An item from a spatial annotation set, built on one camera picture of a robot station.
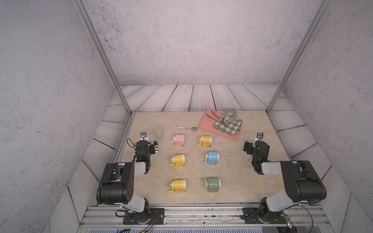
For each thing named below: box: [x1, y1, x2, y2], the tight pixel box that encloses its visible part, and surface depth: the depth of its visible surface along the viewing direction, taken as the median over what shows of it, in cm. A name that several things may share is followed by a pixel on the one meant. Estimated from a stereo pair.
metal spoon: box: [174, 125, 199, 132], surface depth 113 cm
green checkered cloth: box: [213, 114, 243, 136], surface depth 113 cm
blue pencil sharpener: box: [202, 151, 220, 166], surface depth 89 cm
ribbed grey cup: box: [223, 108, 238, 125], surface depth 110 cm
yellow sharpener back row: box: [196, 135, 213, 149], surface depth 98 cm
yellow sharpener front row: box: [168, 179, 187, 193], surface depth 79 cm
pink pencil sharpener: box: [174, 134, 185, 148], surface depth 99 cm
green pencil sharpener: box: [201, 178, 221, 193], surface depth 79 cm
